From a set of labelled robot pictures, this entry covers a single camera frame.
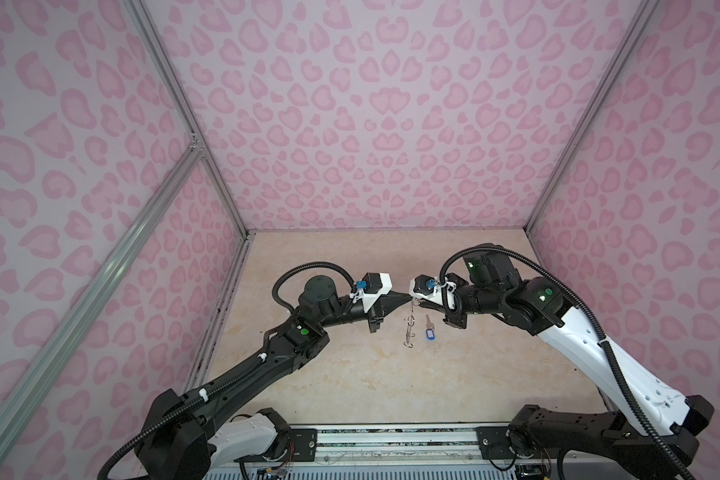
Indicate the left diagonal aluminium strut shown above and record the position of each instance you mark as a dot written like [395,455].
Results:
[19,407]

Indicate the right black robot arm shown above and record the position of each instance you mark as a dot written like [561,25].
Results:
[652,431]

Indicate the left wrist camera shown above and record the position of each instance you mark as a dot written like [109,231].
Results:
[371,288]

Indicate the corner aluminium post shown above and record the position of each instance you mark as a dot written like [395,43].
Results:
[157,51]
[640,25]

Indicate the key with blue tag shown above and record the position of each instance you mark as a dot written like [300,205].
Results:
[430,329]

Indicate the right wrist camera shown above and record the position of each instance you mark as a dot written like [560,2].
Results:
[429,288]

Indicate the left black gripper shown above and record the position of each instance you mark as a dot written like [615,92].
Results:
[392,299]

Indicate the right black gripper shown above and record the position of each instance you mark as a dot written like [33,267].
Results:
[451,318]

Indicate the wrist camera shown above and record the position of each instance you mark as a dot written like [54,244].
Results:
[429,288]
[371,288]

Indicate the right corner aluminium post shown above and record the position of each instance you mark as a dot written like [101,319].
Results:
[640,25]

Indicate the perforated metal ring disc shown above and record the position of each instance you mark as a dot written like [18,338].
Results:
[410,323]

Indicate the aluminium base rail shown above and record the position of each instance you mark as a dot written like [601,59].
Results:
[396,447]

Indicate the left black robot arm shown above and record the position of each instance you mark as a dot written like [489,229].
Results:
[185,436]

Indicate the left corner aluminium post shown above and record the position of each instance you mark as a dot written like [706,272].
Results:
[157,51]

